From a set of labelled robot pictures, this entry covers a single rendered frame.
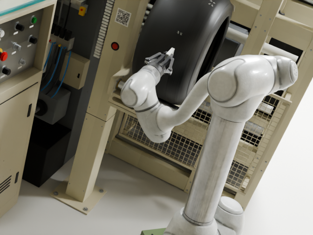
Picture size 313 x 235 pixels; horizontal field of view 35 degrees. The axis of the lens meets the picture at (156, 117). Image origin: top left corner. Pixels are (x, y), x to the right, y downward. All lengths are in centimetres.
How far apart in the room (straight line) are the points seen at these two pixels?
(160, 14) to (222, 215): 96
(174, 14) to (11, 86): 80
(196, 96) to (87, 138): 124
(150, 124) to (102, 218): 127
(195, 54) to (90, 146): 96
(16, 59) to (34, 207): 103
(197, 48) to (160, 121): 47
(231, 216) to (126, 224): 140
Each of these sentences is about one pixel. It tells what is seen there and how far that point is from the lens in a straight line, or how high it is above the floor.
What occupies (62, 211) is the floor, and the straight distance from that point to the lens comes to 306.
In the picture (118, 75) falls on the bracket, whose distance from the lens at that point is 255.
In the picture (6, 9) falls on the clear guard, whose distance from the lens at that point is 211.
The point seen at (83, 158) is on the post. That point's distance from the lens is 296.
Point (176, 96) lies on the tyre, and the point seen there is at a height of 102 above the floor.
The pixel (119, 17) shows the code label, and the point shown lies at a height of 122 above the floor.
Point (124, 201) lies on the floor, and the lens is 325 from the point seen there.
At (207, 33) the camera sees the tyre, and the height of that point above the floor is 136.
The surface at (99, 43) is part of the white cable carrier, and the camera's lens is 263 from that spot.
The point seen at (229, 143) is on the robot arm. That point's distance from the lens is 149.
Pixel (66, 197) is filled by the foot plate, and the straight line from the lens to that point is 314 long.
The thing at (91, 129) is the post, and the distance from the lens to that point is 284.
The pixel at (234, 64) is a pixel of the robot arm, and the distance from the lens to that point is 140.
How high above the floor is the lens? 209
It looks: 30 degrees down
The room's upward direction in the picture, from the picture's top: 19 degrees clockwise
